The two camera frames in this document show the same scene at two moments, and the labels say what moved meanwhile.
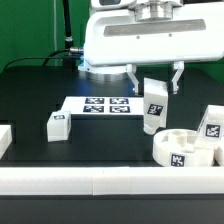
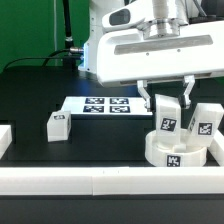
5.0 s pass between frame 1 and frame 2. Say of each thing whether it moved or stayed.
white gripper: moved
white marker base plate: stayed
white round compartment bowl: moved
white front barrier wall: stayed
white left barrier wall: stayed
